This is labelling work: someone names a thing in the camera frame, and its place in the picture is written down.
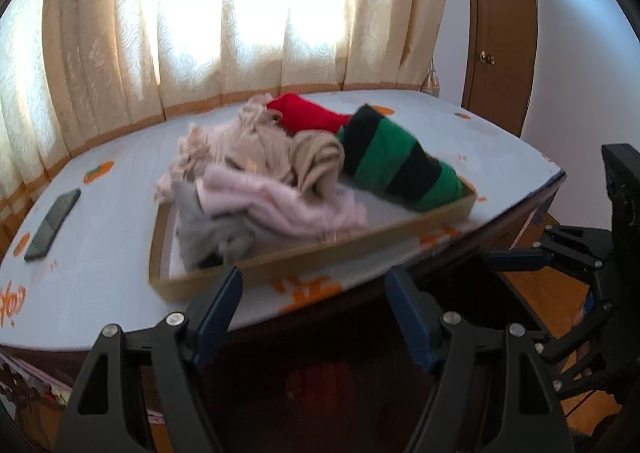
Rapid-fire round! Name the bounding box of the white grey underwear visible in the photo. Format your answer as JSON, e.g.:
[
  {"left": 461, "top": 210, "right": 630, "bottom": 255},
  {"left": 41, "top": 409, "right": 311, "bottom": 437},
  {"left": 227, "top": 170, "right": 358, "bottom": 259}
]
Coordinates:
[{"left": 171, "top": 182, "right": 256, "bottom": 271}]

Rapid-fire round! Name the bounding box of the light pink mesh underwear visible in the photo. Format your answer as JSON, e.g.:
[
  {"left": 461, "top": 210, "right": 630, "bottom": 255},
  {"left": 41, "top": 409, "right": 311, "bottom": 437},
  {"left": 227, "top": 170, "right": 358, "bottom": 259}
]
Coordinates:
[{"left": 195, "top": 164, "right": 368, "bottom": 237}]

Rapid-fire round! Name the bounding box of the green striped underwear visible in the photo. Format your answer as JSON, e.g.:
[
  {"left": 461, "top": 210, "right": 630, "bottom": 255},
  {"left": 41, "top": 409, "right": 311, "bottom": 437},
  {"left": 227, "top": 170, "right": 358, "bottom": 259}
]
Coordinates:
[{"left": 337, "top": 104, "right": 465, "bottom": 212}]

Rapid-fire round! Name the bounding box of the beige pink underwear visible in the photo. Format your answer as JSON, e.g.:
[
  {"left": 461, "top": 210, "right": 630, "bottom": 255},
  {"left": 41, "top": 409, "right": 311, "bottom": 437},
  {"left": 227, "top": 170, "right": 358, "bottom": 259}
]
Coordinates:
[{"left": 154, "top": 93, "right": 295, "bottom": 202}]

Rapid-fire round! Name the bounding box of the tan underwear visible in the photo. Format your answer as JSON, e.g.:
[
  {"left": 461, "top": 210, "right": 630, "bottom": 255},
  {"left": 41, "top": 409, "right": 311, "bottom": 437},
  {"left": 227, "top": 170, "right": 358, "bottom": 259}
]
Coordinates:
[{"left": 290, "top": 130, "right": 345, "bottom": 202}]

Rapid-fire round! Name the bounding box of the dark red underwear in drawer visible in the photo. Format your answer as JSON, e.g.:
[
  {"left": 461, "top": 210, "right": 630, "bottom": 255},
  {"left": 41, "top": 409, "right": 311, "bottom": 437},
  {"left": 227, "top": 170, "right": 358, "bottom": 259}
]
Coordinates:
[{"left": 286, "top": 363, "right": 355, "bottom": 415}]

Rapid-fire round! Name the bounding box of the cardboard tray box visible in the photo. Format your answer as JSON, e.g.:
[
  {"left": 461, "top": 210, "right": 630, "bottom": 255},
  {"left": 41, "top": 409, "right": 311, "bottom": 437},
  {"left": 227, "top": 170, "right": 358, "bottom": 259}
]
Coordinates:
[{"left": 148, "top": 183, "right": 477, "bottom": 303}]

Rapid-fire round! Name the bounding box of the black smartphone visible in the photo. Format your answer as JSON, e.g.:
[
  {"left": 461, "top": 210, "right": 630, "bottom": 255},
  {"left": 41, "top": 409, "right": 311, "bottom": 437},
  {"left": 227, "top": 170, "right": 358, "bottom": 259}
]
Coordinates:
[{"left": 24, "top": 188, "right": 81, "bottom": 262}]

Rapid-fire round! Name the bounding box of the brown wooden door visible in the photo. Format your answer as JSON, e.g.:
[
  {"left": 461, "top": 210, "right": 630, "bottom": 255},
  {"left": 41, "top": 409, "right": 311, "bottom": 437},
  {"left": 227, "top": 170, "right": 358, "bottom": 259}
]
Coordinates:
[{"left": 462, "top": 0, "right": 538, "bottom": 136}]

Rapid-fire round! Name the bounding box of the cream patterned curtain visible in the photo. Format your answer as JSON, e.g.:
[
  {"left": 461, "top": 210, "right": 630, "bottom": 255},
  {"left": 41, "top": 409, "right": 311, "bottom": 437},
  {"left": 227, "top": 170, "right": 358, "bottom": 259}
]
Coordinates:
[{"left": 1, "top": 0, "right": 446, "bottom": 248}]

